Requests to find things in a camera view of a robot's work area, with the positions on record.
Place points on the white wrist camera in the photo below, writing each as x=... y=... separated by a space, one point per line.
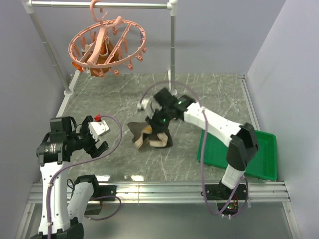
x=149 y=106
x=98 y=127

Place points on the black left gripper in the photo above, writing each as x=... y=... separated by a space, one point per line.
x=92 y=149

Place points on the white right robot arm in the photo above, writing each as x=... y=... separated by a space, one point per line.
x=240 y=139

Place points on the aluminium mounting rail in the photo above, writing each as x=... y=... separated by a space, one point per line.
x=190 y=192

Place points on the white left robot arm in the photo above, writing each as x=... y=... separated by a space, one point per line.
x=61 y=217

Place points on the pink round clip hanger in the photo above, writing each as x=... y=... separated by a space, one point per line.
x=116 y=30

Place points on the dark brown boxer underwear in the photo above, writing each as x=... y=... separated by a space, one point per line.
x=143 y=135

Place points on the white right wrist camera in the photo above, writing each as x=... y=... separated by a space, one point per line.
x=149 y=106

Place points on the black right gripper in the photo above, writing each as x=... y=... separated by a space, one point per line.
x=156 y=127

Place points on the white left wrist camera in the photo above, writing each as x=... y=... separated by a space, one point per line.
x=98 y=127

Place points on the orange brown hanging underwear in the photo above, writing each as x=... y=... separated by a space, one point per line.
x=105 y=51

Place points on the green plastic tray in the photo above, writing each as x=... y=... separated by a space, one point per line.
x=264 y=164

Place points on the white metal clothes rack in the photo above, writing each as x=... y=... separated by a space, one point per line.
x=171 y=5

